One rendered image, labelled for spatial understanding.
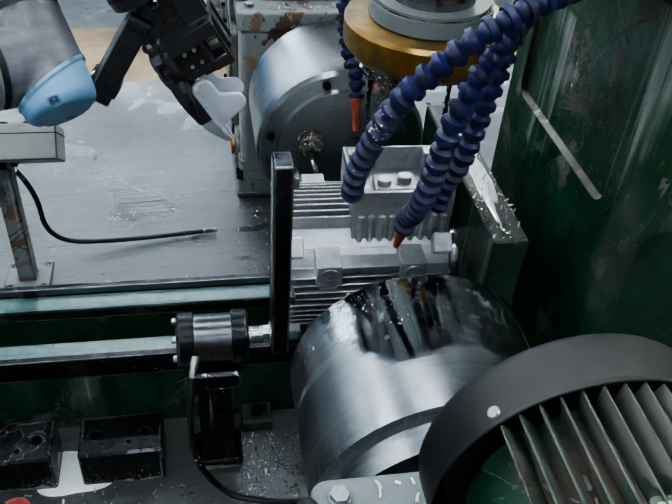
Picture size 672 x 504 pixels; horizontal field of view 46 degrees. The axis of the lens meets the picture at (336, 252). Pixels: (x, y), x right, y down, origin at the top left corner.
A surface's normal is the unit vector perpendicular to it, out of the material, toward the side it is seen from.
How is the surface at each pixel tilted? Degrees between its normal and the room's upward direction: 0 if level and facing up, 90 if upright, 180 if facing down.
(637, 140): 90
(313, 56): 17
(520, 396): 35
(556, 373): 22
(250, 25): 90
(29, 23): 41
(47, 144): 54
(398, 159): 90
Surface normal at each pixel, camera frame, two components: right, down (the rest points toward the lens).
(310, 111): 0.15, 0.63
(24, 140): 0.16, 0.05
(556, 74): -0.99, 0.05
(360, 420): -0.63, -0.53
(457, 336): 0.16, -0.77
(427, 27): -0.17, 0.61
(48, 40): 0.58, -0.29
